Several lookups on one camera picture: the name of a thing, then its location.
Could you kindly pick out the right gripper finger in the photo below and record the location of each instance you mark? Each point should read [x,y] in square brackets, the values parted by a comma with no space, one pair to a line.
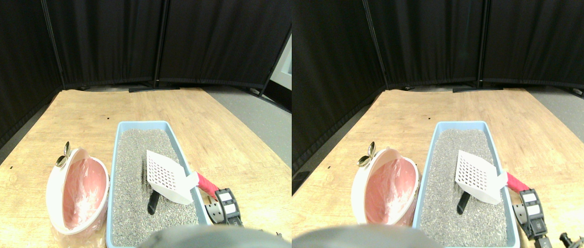
[520,218]
[227,202]
[532,204]
[213,212]

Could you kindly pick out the black lump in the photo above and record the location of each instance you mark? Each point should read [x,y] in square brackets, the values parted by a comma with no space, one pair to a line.
[153,204]
[463,203]

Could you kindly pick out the curtain stand foot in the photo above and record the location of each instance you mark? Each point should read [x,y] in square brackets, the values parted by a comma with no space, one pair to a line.
[147,89]
[299,181]
[477,89]

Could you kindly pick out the blue litter tray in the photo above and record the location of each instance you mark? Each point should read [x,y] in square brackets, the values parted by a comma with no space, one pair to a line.
[446,160]
[134,160]

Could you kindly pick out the white bin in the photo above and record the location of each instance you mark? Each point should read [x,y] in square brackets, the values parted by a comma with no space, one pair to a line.
[361,196]
[57,196]

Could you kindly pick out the white shelf unit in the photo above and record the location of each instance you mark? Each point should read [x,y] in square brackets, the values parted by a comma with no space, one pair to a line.
[285,62]

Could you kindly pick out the black bracket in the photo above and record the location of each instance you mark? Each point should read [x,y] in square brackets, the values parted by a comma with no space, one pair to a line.
[571,241]

